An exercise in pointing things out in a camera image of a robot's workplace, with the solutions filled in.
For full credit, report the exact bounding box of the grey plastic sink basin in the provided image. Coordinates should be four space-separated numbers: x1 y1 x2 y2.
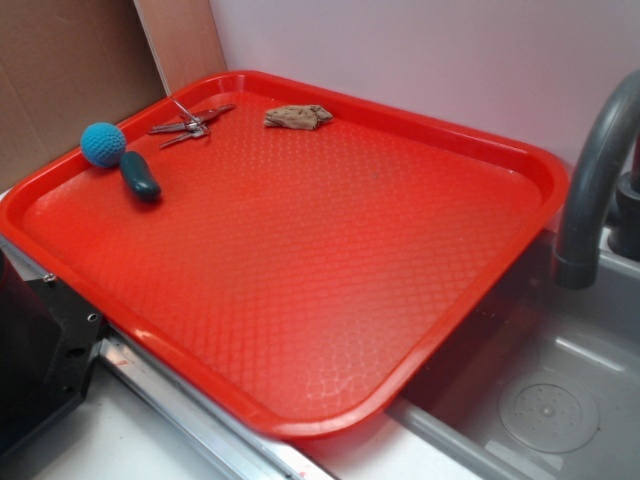
391 234 639 479

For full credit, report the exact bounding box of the aluminium rail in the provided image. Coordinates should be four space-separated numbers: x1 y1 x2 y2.
0 234 341 480

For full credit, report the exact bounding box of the red plastic tray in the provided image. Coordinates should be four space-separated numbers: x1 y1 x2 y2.
1 72 568 439

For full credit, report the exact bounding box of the light wooden board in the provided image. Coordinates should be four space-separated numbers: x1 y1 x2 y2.
134 0 227 94

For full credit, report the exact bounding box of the silver keys bunch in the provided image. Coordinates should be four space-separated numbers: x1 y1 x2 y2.
147 104 236 149

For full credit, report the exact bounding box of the blue crocheted ball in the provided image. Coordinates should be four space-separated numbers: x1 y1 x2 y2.
80 122 126 168

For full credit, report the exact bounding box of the grey toy faucet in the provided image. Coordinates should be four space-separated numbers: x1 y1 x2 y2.
552 71 639 289

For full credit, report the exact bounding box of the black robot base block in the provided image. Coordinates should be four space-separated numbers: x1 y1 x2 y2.
1 255 104 461

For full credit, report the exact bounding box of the brown cardboard panel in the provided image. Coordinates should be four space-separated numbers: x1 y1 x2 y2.
1 1 164 190

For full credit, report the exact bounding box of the thin wire tether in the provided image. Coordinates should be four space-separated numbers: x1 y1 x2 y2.
168 95 197 122

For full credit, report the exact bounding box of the dark red faucet knob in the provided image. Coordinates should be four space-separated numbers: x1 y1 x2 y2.
608 141 639 261

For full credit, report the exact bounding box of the dark green oblong toy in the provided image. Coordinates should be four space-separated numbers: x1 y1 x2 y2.
119 151 161 202

